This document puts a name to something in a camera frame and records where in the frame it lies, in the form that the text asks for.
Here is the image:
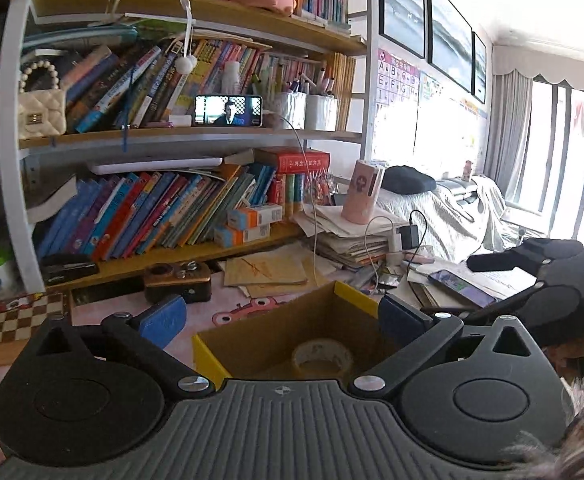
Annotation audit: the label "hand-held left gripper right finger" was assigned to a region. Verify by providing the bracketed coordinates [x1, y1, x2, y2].
[349, 295, 548, 402]

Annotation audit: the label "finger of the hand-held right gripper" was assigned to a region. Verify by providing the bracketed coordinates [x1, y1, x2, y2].
[463, 283, 581, 334]
[466, 238, 584, 275]

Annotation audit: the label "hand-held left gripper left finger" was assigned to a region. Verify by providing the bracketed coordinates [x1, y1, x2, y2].
[19, 294, 213, 404]

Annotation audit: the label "yellow cardboard box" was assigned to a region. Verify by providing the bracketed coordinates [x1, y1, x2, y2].
[192, 280, 423, 394]

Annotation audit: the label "stack of books and notebooks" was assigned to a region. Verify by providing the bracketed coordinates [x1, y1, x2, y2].
[406, 259, 540, 312]

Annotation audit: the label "smartphone with lit screen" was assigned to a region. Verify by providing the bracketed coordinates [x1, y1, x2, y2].
[428, 269, 498, 309]

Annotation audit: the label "silver grey sofa cover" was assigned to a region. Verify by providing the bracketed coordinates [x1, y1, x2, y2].
[376, 174, 523, 264]

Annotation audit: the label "white plugged-in charger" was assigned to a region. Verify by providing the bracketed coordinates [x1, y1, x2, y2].
[386, 230, 405, 267]

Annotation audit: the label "black power adapter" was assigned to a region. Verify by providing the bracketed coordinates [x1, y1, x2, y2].
[398, 224, 421, 251]

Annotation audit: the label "clear tape roll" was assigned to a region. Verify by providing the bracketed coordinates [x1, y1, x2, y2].
[291, 338, 355, 380]

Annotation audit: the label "stack of loose papers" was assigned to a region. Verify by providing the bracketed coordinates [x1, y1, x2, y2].
[292, 200, 413, 272]

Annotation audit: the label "row of colourful thin books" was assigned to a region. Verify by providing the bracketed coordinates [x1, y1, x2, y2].
[34, 162, 303, 262]

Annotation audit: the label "black stapler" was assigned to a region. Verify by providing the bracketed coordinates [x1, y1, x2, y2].
[39, 254, 100, 286]

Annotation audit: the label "yellow paper envelopes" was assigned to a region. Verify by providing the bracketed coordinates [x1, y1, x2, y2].
[222, 252, 309, 299]

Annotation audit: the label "orange and white small box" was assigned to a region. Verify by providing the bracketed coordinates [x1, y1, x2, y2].
[213, 224, 271, 248]
[227, 204, 283, 229]

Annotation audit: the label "grey curtain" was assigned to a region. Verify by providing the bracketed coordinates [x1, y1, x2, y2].
[492, 67, 534, 207]

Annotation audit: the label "pink cylindrical container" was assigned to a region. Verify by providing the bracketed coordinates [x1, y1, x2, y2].
[341, 159, 387, 224]

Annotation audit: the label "bundle of colourful pens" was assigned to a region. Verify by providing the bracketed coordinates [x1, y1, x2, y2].
[304, 170, 341, 207]

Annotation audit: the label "checkered wooden box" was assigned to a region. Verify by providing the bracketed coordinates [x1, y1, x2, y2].
[0, 291, 70, 352]

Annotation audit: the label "white flat box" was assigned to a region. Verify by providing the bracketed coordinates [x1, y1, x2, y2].
[88, 156, 223, 176]

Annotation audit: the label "red thick dictionary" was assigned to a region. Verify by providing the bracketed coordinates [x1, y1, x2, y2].
[254, 148, 331, 175]

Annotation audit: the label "narrow framed sea picture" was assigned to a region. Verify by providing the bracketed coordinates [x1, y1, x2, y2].
[472, 31, 488, 105]

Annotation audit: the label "scalloped curtain valance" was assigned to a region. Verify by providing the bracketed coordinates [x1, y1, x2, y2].
[492, 44, 584, 97]

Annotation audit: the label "phone playing video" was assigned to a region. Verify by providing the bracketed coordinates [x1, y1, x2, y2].
[193, 94, 263, 128]

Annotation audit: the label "white pen holder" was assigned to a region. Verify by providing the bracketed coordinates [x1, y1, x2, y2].
[274, 91, 307, 130]
[304, 93, 339, 132]

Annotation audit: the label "large framed sea picture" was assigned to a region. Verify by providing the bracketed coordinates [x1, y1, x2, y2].
[378, 0, 427, 59]
[426, 0, 474, 94]

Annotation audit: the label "row of leaning books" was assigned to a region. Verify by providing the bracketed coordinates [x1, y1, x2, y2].
[62, 37, 357, 134]

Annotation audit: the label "white quilted handbag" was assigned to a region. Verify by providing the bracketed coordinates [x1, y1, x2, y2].
[18, 59, 67, 140]

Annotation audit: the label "teal folder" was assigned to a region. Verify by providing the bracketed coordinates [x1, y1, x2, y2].
[22, 26, 138, 55]

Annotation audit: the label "black cable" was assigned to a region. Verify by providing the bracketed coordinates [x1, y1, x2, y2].
[409, 210, 431, 252]

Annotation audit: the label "wooden bookshelf with white frame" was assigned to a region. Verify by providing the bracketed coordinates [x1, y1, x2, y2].
[0, 0, 379, 306]

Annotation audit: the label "alphabet wall poster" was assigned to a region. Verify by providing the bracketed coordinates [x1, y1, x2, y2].
[376, 49, 421, 107]

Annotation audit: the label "white pompom string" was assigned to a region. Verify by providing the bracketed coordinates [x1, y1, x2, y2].
[173, 0, 199, 75]

